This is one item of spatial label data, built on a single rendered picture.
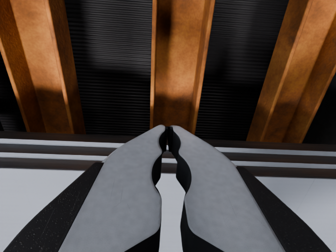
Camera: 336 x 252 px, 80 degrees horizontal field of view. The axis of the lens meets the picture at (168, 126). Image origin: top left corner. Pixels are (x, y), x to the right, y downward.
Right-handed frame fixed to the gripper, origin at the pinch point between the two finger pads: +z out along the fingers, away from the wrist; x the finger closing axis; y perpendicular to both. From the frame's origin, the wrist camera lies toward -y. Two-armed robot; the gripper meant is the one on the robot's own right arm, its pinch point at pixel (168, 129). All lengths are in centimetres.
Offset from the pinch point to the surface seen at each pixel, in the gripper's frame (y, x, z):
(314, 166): 8.7, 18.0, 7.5
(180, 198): 12.8, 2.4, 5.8
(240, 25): -4.3, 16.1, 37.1
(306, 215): 15.4, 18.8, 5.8
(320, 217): 15.6, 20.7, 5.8
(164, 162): 8.8, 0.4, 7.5
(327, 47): -2.6, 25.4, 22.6
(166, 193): 12.1, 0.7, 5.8
